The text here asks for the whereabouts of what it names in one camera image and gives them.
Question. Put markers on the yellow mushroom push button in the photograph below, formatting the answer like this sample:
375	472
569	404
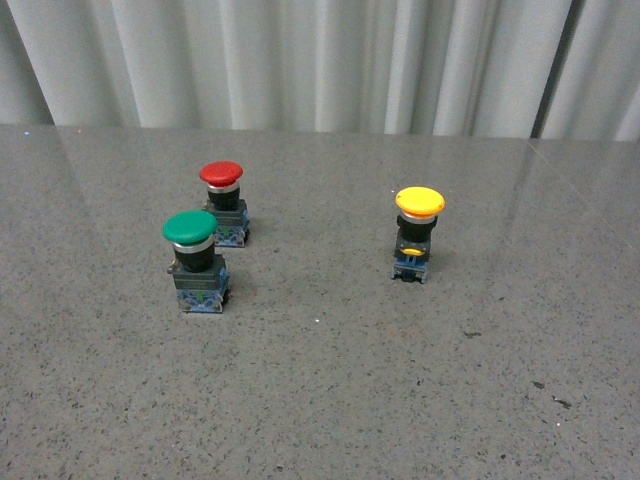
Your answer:
419	209

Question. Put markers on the red mushroom push button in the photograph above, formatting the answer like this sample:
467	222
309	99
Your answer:
225	202

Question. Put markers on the green mushroom push button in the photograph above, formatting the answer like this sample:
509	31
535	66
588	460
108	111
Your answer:
199	273

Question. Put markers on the white pleated curtain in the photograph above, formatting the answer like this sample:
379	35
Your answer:
539	69

